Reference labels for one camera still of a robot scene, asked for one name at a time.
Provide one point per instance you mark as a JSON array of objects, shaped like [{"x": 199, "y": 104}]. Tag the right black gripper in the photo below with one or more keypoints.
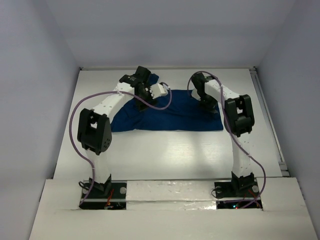
[{"x": 213, "y": 104}]

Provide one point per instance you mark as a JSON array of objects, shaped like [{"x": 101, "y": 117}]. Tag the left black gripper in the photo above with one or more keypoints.
[{"x": 144, "y": 100}]

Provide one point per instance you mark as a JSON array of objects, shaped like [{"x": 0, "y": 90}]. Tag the blue t shirt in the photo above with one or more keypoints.
[{"x": 183, "y": 114}]

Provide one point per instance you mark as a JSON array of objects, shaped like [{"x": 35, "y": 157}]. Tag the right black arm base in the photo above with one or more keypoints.
[{"x": 228, "y": 198}]

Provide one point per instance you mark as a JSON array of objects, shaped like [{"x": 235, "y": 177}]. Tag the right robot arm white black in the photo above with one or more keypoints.
[{"x": 238, "y": 120}]

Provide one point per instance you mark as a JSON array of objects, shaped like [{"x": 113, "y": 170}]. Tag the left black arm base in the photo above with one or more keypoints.
[{"x": 109, "y": 196}]

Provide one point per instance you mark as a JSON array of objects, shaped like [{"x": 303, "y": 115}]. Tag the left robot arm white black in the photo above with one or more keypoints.
[{"x": 94, "y": 131}]

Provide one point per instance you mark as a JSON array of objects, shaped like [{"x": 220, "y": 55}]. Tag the silver foil tape strip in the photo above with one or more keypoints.
[{"x": 170, "y": 195}]

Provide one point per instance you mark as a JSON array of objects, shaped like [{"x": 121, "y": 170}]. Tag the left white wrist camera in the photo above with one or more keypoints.
[{"x": 158, "y": 90}]

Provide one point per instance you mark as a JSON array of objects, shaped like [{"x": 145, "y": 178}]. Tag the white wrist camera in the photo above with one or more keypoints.
[
  {"x": 195, "y": 94},
  {"x": 158, "y": 90}
]

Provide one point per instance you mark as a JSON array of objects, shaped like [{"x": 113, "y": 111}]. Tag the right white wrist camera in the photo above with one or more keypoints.
[{"x": 195, "y": 94}]

